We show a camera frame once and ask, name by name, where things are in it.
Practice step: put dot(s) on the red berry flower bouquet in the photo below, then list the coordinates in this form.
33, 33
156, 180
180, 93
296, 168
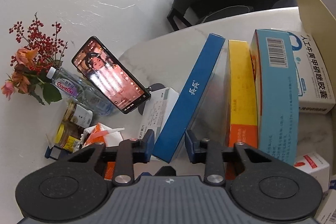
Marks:
25, 54

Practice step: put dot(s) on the white marble desktop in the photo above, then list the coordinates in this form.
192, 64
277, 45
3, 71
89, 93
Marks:
168, 56

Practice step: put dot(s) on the light blue medicine box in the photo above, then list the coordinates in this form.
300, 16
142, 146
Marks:
278, 108

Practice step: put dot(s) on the small blue black box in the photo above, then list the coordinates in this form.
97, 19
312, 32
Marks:
52, 152

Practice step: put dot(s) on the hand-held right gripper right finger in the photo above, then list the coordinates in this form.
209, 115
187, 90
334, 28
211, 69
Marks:
190, 148

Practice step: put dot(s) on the clear water bottle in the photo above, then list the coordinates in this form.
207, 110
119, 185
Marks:
86, 98

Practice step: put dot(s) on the black smartphone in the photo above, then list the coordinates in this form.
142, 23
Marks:
110, 74

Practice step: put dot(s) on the white grey medicine box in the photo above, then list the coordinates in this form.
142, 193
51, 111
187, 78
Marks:
160, 106

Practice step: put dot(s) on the gold-lid glass jar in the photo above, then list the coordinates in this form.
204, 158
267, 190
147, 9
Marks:
81, 116

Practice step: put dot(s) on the pile of medicine boxes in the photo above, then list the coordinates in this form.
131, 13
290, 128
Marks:
241, 87

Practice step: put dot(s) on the tan cardboard box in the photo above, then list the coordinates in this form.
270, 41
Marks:
312, 8

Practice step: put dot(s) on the white blue-print medicine box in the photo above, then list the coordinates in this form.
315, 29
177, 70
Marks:
312, 77

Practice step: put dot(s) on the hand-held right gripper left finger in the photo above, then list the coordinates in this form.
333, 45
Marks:
149, 146

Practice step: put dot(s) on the grey phone stand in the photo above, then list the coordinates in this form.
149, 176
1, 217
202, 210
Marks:
156, 87

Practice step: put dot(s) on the orange tissue packet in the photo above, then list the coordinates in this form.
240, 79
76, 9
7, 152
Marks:
97, 134

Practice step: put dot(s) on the yellow-lid glass jar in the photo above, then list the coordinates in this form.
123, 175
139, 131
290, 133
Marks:
68, 134

